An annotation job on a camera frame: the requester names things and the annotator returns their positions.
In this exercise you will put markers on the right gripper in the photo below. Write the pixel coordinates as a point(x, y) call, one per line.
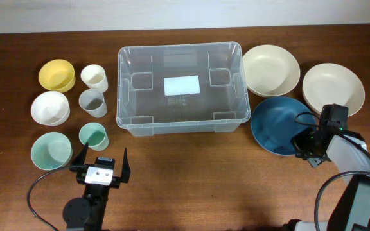
point(297, 140)

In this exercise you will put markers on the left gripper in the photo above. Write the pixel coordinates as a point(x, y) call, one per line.
point(124, 176)

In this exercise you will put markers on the blue plate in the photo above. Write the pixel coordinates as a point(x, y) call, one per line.
point(276, 120)

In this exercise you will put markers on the beige plate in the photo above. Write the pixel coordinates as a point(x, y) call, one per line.
point(329, 83)
point(270, 70)

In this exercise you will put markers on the white plastic bowl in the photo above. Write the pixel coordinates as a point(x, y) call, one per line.
point(50, 108)

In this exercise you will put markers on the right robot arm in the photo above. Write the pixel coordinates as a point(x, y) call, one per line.
point(347, 150)

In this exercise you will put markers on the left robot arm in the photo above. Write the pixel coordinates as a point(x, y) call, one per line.
point(87, 212)

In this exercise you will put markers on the clear plastic storage container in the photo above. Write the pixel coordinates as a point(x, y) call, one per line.
point(144, 110)

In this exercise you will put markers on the white label in container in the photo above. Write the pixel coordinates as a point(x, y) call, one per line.
point(184, 85)

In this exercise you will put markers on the mint green plastic cup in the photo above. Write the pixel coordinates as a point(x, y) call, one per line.
point(95, 135)

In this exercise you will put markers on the mint green plastic bowl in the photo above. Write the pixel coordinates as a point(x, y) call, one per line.
point(51, 151)

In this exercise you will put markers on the grey translucent plastic cup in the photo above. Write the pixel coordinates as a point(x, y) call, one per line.
point(93, 102)

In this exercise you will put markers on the cream plastic cup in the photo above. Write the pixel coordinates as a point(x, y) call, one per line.
point(94, 76)

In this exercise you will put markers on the yellow plastic bowl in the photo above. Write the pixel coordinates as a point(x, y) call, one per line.
point(57, 75)

